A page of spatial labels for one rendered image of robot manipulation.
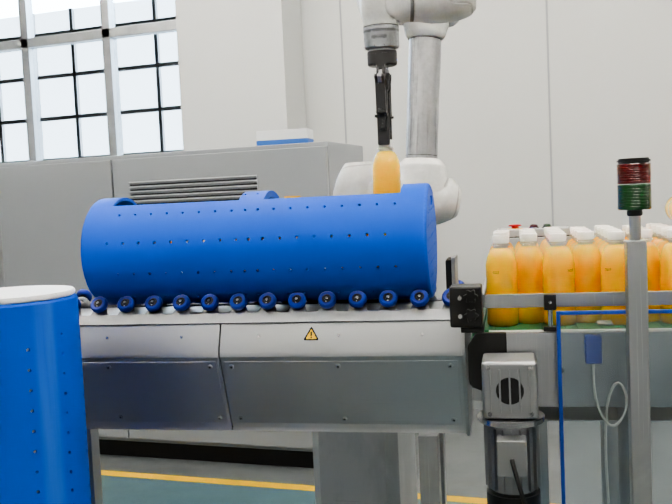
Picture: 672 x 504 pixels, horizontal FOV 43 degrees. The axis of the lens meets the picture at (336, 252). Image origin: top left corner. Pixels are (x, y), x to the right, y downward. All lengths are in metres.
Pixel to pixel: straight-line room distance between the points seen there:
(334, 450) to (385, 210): 0.95
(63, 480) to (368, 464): 1.05
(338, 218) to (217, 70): 3.04
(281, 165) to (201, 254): 1.68
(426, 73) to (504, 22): 2.17
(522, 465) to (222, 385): 0.79
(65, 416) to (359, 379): 0.68
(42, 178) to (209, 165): 0.90
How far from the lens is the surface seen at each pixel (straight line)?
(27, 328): 1.86
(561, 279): 1.96
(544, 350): 1.91
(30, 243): 4.43
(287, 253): 2.04
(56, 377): 1.90
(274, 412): 2.17
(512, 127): 4.76
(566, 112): 4.74
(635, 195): 1.73
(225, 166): 3.85
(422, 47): 2.71
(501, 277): 1.95
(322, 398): 2.12
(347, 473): 2.70
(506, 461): 1.79
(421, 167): 2.63
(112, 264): 2.20
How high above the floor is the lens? 1.21
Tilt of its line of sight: 4 degrees down
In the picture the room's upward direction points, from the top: 3 degrees counter-clockwise
